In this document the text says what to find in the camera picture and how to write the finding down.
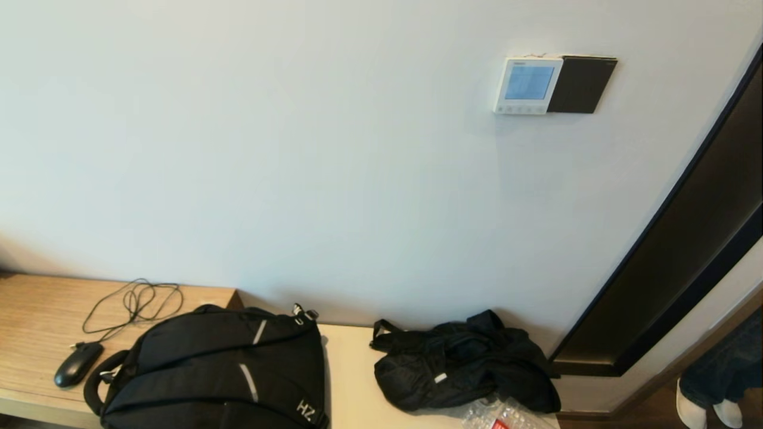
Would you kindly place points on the white wall thermostat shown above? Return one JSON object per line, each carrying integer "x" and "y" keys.
{"x": 527, "y": 83}

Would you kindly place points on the cream bench cabinet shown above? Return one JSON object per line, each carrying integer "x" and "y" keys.
{"x": 351, "y": 381}

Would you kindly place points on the black crumpled fabric bag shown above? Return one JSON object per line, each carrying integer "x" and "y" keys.
{"x": 465, "y": 363}

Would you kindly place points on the black backpack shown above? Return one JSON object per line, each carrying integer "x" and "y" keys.
{"x": 208, "y": 357}

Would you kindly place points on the clear plastic bottle red label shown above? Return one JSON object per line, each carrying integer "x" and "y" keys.
{"x": 501, "y": 417}

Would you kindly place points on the black computer mouse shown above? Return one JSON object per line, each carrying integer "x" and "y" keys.
{"x": 74, "y": 366}

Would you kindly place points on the wooden desk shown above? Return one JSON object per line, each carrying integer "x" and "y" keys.
{"x": 36, "y": 310}

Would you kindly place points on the white shoe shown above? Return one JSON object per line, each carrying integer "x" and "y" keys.
{"x": 691, "y": 412}
{"x": 728, "y": 413}

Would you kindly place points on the blue jeans legs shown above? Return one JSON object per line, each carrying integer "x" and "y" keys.
{"x": 724, "y": 363}

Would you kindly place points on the dark wall switch plate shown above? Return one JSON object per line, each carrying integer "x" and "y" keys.
{"x": 581, "y": 83}

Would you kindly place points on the dark door frame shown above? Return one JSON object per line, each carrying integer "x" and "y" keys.
{"x": 673, "y": 268}

